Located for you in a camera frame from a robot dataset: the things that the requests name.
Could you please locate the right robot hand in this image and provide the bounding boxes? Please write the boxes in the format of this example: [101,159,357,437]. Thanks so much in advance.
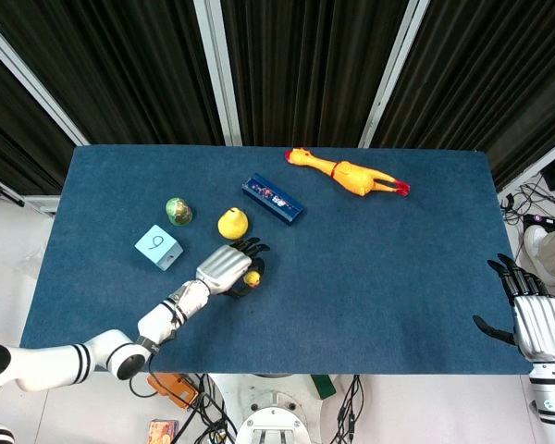
[472,253,555,363]

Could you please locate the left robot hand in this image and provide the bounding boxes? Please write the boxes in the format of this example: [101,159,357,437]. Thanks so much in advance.
[195,236,270,298]

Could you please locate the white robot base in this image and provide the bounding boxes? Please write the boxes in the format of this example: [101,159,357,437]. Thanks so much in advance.
[211,372,334,444]

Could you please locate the yellow pear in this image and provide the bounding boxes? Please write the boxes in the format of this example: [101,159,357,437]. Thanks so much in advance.
[217,206,251,241]

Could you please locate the person's leg with white shoe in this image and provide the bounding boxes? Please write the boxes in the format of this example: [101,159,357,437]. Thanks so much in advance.
[522,225,555,286]

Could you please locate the light blue cube numbered nine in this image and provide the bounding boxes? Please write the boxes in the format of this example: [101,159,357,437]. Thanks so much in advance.
[133,224,185,273]

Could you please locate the green gold egg toy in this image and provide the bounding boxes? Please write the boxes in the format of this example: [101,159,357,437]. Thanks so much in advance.
[165,196,195,227]

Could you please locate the dark blue rectangular box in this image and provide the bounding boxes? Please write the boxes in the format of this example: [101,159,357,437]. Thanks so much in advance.
[240,172,305,228]

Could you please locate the black power strip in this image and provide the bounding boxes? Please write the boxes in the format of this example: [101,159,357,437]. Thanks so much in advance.
[523,213,555,229]

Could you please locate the blue table mat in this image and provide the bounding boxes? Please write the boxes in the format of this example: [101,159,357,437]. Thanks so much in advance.
[18,144,534,375]

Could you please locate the orange power box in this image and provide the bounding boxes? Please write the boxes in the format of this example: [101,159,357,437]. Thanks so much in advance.
[146,372,200,412]

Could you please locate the green block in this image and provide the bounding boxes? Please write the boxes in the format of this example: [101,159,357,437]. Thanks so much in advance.
[310,374,337,401]

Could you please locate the yellow rubber chicken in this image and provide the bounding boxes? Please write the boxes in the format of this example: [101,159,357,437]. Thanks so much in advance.
[284,147,412,197]

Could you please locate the small orange printed box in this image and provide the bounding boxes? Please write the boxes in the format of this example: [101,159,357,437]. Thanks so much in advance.
[148,418,179,443]

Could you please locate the black floor cables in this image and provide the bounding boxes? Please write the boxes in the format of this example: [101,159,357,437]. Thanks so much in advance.
[499,180,555,226]

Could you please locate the black cable bundle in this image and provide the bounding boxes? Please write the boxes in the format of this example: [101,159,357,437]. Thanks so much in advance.
[334,374,363,444]

